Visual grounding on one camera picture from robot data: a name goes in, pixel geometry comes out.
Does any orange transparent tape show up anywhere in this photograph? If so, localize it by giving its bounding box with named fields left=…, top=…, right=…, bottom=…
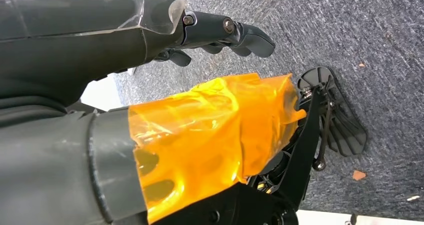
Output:
left=127, top=72, right=307, bottom=225

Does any black robot foot plate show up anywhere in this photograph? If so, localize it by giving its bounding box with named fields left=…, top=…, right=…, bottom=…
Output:
left=297, top=66, right=369, bottom=158

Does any white furniture beam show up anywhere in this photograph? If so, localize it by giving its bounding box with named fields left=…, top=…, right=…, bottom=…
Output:
left=296, top=210, right=424, bottom=225

